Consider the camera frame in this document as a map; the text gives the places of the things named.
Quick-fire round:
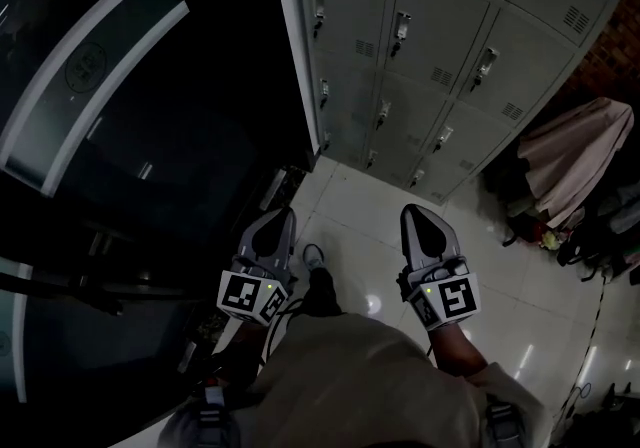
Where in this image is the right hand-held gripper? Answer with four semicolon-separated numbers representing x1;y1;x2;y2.
397;203;483;333

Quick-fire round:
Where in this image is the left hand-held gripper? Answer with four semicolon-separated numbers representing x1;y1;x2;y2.
215;207;299;328

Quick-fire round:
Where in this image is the grid of grey locker doors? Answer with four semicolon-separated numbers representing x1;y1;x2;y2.
302;0;635;203

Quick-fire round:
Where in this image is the person's right forearm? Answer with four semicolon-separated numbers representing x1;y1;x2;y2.
428;320;489;380

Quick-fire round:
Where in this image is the person's left forearm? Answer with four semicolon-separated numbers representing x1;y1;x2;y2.
230;319;271;363

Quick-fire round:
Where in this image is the grey metal locker cabinet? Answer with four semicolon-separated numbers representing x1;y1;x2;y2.
267;0;637;207

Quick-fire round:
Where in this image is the glass door with frosted stripes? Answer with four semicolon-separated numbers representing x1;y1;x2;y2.
0;0;192;198

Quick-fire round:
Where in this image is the round door sticker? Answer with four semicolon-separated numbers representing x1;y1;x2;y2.
64;41;108;94

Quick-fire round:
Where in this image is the person's grey shoe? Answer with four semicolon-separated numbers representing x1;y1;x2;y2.
302;243;326;272

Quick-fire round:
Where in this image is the person's black trouser leg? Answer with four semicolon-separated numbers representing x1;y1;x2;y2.
299;265;344;317

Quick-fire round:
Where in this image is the person's beige shirt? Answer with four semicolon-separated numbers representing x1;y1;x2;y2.
158;310;551;448

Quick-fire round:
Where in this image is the pile of dark bags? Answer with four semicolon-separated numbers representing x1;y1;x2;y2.
499;175;640;283

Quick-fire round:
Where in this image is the pink draped cloth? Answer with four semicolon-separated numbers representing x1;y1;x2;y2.
516;96;636;230

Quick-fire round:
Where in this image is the grey backpack strap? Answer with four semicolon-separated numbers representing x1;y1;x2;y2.
198;384;232;448
485;401;524;448

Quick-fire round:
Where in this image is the striped floor cable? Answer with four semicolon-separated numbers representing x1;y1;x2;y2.
562;275;609;420

